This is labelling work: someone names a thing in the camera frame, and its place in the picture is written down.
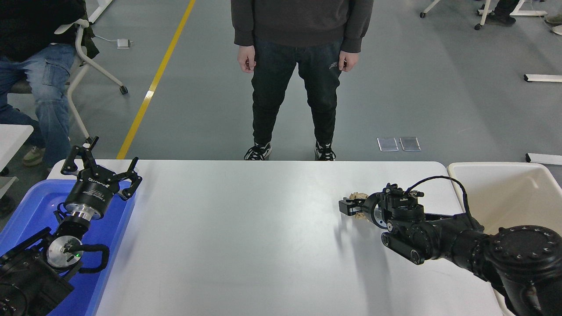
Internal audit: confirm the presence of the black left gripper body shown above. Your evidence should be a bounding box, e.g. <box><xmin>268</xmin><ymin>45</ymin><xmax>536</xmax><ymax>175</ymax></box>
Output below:
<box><xmin>65</xmin><ymin>166</ymin><xmax>119</xmax><ymax>215</ymax></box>

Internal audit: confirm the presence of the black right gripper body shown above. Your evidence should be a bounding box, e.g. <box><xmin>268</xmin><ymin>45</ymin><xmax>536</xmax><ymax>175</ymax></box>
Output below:
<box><xmin>362</xmin><ymin>193</ymin><xmax>383</xmax><ymax>222</ymax></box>

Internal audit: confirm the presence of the tan paper ball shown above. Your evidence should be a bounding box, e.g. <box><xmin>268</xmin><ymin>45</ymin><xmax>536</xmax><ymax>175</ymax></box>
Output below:
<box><xmin>349</xmin><ymin>191</ymin><xmax>370</xmax><ymax>222</ymax></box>

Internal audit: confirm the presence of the standing person's left hand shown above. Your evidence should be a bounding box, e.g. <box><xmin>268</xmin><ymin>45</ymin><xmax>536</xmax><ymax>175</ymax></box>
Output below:
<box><xmin>338</xmin><ymin>50</ymin><xmax>360</xmax><ymax>72</ymax></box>

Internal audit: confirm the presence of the standing person's right hand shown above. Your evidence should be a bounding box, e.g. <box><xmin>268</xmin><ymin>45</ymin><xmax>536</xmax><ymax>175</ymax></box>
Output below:
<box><xmin>238</xmin><ymin>45</ymin><xmax>257</xmax><ymax>73</ymax></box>

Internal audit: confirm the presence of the blue plastic tray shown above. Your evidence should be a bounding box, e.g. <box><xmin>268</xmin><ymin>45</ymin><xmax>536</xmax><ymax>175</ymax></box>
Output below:
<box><xmin>0</xmin><ymin>179</ymin><xmax>137</xmax><ymax>316</ymax></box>

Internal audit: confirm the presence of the seated person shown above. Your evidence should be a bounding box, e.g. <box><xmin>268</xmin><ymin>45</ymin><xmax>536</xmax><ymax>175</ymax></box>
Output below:
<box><xmin>0</xmin><ymin>0</ymin><xmax>82</xmax><ymax>168</ymax></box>

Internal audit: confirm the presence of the small white side table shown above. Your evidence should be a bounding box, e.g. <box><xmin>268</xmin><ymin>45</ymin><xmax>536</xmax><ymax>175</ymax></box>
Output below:
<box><xmin>0</xmin><ymin>124</ymin><xmax>34</xmax><ymax>172</ymax></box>

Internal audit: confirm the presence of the large pale plastic bin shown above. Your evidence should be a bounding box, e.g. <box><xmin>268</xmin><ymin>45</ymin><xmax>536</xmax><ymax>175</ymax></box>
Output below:
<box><xmin>447</xmin><ymin>162</ymin><xmax>562</xmax><ymax>316</ymax></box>

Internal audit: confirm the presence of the standing person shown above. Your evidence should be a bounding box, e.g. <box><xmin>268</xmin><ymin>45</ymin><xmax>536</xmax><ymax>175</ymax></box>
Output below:
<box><xmin>231</xmin><ymin>0</ymin><xmax>375</xmax><ymax>161</ymax></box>

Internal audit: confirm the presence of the person with dark shoes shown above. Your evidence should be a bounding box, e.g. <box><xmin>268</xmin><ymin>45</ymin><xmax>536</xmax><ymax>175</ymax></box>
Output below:
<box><xmin>488</xmin><ymin>0</ymin><xmax>521</xmax><ymax>25</ymax></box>

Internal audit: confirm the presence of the person with pale shoes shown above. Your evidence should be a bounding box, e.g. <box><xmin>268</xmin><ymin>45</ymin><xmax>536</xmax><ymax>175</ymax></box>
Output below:
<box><xmin>544</xmin><ymin>12</ymin><xmax>562</xmax><ymax>36</ymax></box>

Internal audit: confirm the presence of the white frame chair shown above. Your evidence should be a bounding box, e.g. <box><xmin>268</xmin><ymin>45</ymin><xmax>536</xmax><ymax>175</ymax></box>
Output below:
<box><xmin>10</xmin><ymin>13</ymin><xmax>129</xmax><ymax>147</ymax></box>

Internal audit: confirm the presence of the white table leg frame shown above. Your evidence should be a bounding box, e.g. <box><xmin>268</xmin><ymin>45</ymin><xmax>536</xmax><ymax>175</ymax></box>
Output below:
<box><xmin>88</xmin><ymin>0</ymin><xmax>114</xmax><ymax>25</ymax></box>

